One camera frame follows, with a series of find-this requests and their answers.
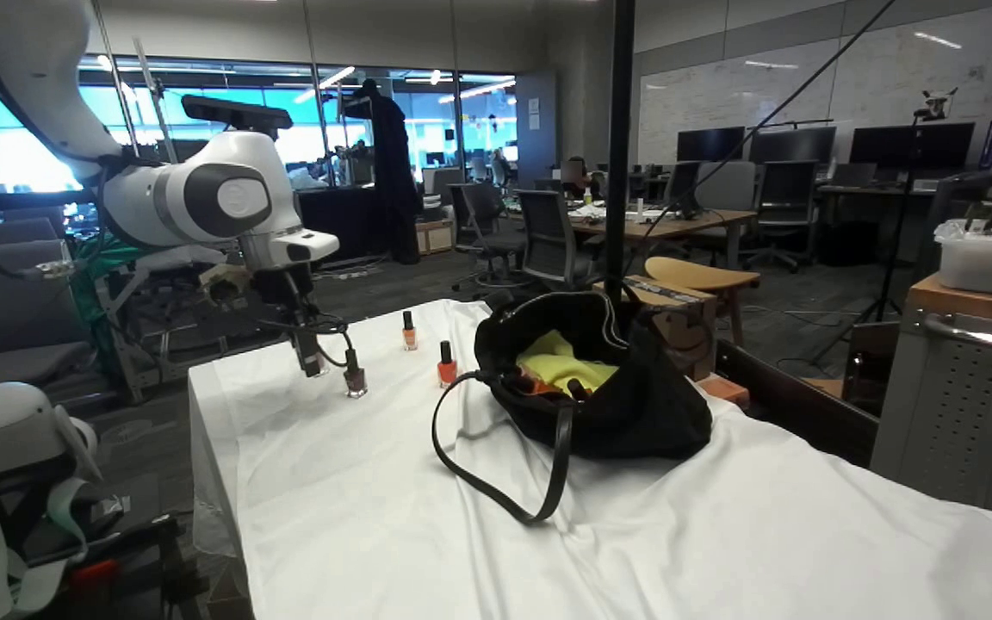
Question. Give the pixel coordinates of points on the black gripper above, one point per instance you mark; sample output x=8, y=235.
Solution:
x=288, y=290

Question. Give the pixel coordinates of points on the dark plum nail polish bottle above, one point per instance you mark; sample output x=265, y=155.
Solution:
x=357, y=378

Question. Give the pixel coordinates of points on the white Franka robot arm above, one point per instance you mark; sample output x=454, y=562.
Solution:
x=152, y=202

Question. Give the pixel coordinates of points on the peach nail polish bottle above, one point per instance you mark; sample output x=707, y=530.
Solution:
x=408, y=333

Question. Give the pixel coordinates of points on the black screen on cart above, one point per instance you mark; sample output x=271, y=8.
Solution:
x=346, y=223

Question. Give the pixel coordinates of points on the cardboard box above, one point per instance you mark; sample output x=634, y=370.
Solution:
x=435, y=235

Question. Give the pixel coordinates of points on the black hanging coat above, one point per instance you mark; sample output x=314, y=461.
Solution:
x=394, y=160

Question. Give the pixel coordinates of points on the dark office chair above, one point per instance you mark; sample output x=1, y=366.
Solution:
x=490, y=223

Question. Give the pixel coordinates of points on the yellow cloth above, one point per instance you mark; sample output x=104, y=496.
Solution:
x=565, y=366

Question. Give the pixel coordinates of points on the grey mesh office chair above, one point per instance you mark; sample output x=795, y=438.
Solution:
x=544, y=228

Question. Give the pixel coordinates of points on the grey padded chair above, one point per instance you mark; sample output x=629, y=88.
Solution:
x=1, y=311

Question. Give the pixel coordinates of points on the seated person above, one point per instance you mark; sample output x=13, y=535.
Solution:
x=575, y=175

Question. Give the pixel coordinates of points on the black vertical pole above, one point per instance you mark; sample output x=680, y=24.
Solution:
x=619, y=137

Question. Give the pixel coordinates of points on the long wooden desk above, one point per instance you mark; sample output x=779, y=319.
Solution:
x=680, y=221

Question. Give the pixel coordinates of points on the round wooden stool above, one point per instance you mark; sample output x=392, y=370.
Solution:
x=697, y=276

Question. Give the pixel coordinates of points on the white tablecloth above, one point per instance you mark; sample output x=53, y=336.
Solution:
x=690, y=538

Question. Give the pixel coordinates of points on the small black computer monitor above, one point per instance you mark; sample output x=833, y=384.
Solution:
x=710, y=147

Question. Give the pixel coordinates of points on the black office chair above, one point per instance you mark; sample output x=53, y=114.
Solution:
x=788, y=194

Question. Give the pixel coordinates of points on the grey cabinet with wooden top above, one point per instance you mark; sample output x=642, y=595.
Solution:
x=938, y=401

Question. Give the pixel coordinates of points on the wide black computer monitor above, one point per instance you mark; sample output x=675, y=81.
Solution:
x=912, y=148

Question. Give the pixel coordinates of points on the black tripod stand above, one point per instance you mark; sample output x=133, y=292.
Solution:
x=932, y=109

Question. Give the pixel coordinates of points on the white plastic container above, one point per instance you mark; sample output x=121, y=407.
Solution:
x=981, y=258

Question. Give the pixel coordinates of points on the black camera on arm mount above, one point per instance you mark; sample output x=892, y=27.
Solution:
x=231, y=110

